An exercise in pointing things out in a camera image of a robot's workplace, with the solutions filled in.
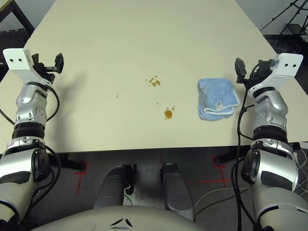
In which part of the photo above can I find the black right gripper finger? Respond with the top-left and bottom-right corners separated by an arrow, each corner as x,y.
234,57 -> 248,79
258,59 -> 275,71

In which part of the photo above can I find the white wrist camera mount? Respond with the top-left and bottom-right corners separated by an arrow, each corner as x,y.
247,53 -> 304,98
2,48 -> 53,85

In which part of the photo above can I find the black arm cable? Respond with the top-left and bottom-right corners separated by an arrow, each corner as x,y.
0,83 -> 62,217
230,67 -> 256,231

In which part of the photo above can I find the grey left robot leg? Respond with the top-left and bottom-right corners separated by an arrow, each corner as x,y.
92,165 -> 135,210

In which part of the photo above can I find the red floor tape mark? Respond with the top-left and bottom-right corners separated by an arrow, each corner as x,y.
199,155 -> 232,188

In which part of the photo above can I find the light blue terry rag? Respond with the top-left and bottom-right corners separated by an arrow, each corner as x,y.
197,77 -> 241,121

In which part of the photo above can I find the grey robot torso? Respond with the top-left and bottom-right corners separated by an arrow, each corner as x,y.
28,204 -> 208,231

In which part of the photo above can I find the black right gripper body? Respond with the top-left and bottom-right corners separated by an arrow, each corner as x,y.
236,65 -> 272,91

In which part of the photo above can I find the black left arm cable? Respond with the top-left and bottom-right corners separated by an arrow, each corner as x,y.
0,83 -> 62,217

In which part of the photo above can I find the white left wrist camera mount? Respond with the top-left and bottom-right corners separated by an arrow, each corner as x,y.
2,48 -> 53,85

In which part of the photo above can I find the black foam floor mat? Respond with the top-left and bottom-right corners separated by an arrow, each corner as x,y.
0,28 -> 27,66

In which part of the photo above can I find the grey right robot leg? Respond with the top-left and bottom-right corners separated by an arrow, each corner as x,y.
160,163 -> 196,221

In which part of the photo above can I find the black step stand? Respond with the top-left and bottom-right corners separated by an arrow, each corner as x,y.
280,23 -> 308,37

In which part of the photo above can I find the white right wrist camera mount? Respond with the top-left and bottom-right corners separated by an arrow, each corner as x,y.
247,53 -> 304,98

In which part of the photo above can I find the white floor cable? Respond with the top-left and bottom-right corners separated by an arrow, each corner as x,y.
194,141 -> 308,210

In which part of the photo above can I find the black tripod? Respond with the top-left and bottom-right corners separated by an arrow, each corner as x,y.
260,0 -> 308,31

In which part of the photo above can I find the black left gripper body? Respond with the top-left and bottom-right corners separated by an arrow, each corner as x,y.
34,62 -> 59,84

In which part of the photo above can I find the black-framed side table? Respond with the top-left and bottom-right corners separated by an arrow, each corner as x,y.
0,0 -> 36,33

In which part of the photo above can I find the brown liquid splatter cluster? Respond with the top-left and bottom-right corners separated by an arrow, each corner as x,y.
144,75 -> 162,88

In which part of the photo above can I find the grey robot leg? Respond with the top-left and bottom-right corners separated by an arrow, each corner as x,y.
160,163 -> 196,221
92,165 -> 135,210

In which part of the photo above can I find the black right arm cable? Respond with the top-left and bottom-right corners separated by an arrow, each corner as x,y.
230,67 -> 256,231

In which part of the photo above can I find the black table foot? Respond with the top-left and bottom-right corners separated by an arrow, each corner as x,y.
215,145 -> 253,166
47,152 -> 86,172

